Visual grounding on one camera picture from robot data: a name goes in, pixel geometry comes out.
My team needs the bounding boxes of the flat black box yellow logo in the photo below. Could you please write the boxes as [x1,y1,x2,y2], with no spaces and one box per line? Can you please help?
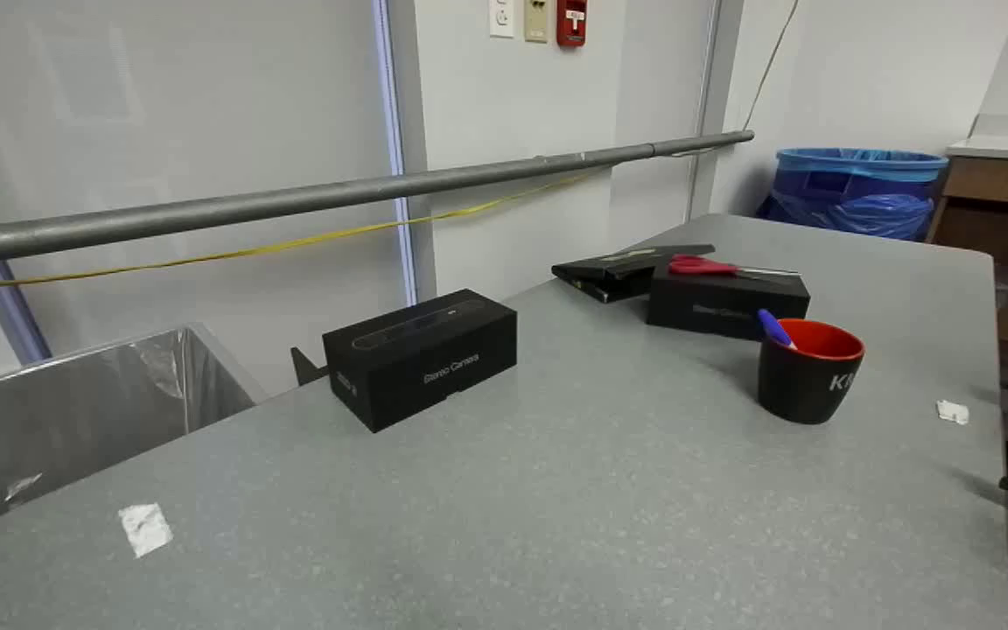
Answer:
[549,240,718,309]

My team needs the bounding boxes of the white tape square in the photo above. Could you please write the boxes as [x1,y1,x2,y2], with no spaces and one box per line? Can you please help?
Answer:
[116,500,178,559]

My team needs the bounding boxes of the brown wooden cabinet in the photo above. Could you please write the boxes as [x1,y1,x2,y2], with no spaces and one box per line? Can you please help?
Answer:
[928,140,1008,353]

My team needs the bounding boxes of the grey metal rail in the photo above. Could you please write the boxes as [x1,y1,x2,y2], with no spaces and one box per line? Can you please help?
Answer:
[0,130,761,268]

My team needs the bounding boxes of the yellow cable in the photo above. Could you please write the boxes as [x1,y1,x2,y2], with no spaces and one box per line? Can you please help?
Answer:
[0,0,802,300]

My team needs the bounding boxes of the red fire alarm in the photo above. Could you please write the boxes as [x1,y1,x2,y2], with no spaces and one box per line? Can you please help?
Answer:
[552,0,592,52]

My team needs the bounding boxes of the beige wall thermostat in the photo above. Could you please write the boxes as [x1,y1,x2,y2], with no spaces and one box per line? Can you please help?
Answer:
[521,0,556,46]

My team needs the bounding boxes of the black box with white print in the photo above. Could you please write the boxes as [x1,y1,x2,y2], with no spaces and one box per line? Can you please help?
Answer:
[320,288,521,438]

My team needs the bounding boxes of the blue pen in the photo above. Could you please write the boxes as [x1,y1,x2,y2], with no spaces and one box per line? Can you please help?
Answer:
[758,305,802,353]

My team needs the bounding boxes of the stainless steel bin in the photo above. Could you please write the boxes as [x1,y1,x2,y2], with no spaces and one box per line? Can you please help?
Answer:
[0,325,261,553]

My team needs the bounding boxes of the small black bracket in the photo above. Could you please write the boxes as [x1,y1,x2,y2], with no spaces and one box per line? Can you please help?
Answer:
[286,342,333,387]

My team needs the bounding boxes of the blue lined trash bin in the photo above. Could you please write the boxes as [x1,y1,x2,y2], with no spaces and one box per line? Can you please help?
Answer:
[758,143,953,244]

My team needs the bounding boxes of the black cup red inside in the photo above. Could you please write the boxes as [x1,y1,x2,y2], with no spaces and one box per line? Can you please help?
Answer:
[758,319,869,428]

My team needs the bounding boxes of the long black box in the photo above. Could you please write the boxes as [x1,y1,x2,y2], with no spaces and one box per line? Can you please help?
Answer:
[646,266,816,342]

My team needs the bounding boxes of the red handled scissors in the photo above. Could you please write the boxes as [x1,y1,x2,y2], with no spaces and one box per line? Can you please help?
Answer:
[667,252,751,283]

